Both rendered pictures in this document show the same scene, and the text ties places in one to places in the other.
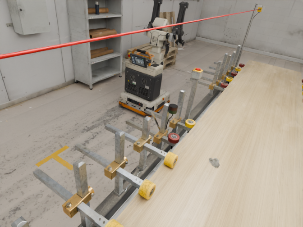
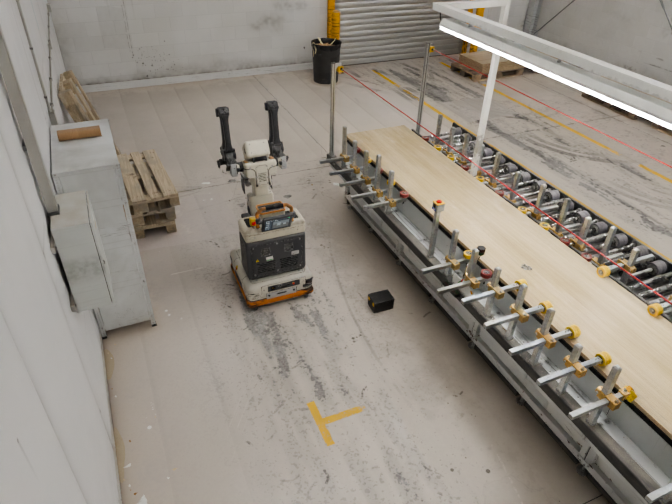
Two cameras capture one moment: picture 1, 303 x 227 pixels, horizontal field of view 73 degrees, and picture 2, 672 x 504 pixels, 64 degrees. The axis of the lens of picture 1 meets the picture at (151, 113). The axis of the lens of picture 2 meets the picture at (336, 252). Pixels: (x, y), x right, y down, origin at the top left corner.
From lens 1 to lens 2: 337 cm
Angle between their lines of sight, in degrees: 44
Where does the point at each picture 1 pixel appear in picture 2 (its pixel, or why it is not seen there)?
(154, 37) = (261, 174)
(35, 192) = (382, 454)
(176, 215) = (564, 306)
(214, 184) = (547, 278)
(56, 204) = (412, 437)
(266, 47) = (227, 62)
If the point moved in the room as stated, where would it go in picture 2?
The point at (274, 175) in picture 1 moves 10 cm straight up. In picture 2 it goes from (548, 249) to (552, 238)
